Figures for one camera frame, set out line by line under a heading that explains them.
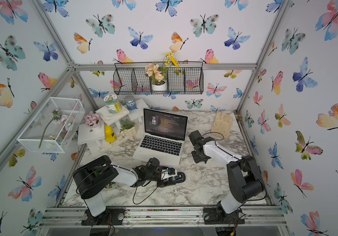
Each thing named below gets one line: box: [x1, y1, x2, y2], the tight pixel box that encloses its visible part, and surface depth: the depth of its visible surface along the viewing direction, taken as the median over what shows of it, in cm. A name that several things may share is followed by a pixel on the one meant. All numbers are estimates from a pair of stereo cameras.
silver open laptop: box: [132, 108, 189, 169], surface depth 101 cm
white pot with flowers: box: [144, 52, 180, 91], surface depth 84 cm
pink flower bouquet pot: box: [83, 110, 102, 131], surface depth 84 cm
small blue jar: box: [124, 94, 137, 111], surface depth 98 cm
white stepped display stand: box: [77, 98, 150, 153], surface depth 97 cm
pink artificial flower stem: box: [37, 108, 69, 149], surface depth 76 cm
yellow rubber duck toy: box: [104, 124, 117, 143], surface depth 96 cm
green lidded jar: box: [103, 93, 122, 114], surface depth 86 cm
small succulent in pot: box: [119, 118, 138, 137], surface depth 101 cm
